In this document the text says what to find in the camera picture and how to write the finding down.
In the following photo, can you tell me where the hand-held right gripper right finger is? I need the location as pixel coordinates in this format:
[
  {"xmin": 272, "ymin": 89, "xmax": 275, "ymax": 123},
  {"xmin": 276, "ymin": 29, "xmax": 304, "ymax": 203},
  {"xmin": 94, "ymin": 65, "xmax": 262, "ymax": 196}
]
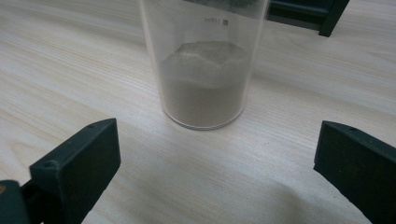
[{"xmin": 313, "ymin": 120, "xmax": 396, "ymax": 224}]

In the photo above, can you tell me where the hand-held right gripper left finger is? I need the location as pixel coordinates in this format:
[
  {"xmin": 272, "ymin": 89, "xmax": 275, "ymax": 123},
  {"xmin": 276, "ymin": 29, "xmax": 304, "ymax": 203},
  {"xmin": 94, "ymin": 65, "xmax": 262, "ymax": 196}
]
[{"xmin": 20, "ymin": 118, "xmax": 121, "ymax": 224}]

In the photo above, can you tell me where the clear glass jar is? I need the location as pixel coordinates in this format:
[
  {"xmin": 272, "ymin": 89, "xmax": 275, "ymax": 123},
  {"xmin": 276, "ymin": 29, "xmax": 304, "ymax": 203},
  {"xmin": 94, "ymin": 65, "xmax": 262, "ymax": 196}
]
[{"xmin": 138, "ymin": 0, "xmax": 271, "ymax": 131}]

